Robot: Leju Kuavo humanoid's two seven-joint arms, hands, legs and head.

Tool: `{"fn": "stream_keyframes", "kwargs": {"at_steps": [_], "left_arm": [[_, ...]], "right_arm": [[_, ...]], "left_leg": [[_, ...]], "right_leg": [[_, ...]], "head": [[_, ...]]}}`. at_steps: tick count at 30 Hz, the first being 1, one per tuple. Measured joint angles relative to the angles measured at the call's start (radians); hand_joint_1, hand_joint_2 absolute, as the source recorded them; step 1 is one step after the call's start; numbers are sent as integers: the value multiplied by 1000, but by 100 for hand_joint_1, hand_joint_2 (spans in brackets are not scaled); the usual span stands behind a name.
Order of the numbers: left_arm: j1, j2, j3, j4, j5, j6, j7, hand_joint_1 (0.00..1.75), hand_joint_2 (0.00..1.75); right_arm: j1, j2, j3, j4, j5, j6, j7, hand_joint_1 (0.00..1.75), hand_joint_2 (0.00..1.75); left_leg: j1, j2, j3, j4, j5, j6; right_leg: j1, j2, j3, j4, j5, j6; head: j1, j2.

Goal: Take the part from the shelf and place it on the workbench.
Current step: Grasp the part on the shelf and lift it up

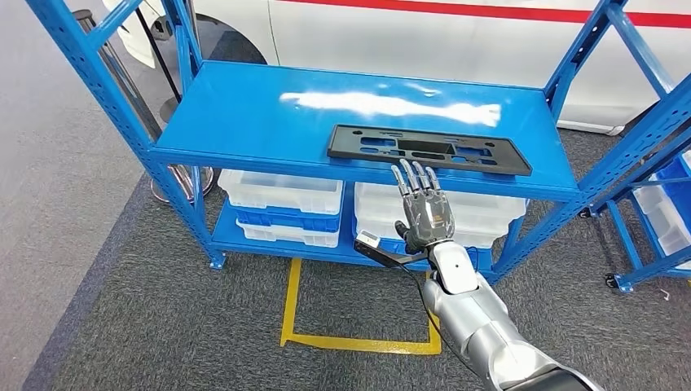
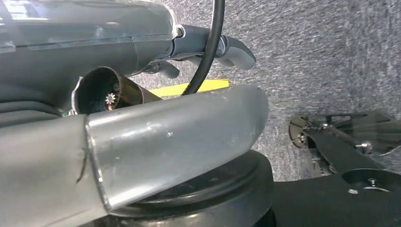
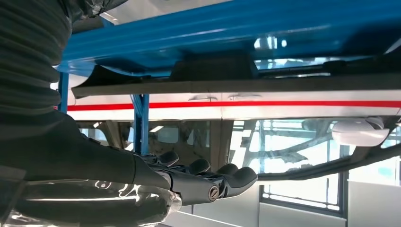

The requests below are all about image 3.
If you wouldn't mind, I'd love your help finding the dark framed window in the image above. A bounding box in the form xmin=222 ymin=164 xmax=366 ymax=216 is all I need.
xmin=259 ymin=170 xmax=349 ymax=218

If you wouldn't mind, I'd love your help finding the blue metal shelf rack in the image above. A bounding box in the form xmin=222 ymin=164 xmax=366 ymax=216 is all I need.
xmin=56 ymin=0 xmax=401 ymax=155

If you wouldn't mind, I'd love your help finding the white car red stripe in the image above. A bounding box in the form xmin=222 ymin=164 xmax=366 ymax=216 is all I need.
xmin=67 ymin=90 xmax=401 ymax=183

